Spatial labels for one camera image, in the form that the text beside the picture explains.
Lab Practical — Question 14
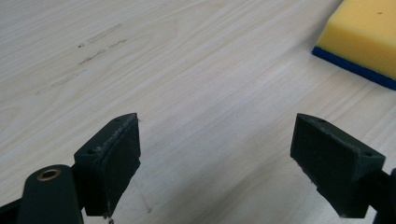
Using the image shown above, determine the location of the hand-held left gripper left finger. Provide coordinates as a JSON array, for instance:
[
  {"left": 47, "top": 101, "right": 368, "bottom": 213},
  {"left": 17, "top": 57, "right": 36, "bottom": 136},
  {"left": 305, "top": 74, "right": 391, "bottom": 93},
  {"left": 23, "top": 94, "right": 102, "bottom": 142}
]
[{"left": 73, "top": 112, "right": 142, "bottom": 218}]

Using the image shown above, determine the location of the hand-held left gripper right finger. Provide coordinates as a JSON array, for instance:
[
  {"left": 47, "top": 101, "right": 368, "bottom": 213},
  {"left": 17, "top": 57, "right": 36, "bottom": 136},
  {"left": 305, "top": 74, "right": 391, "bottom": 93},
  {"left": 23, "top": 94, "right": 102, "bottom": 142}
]
[{"left": 290, "top": 113, "right": 387, "bottom": 219}]

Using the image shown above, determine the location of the yellow and blue sponge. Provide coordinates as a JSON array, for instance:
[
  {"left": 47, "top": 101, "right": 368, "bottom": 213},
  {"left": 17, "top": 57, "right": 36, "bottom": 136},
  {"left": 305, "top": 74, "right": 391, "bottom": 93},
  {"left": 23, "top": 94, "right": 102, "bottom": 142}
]
[{"left": 311, "top": 0, "right": 396, "bottom": 91}]

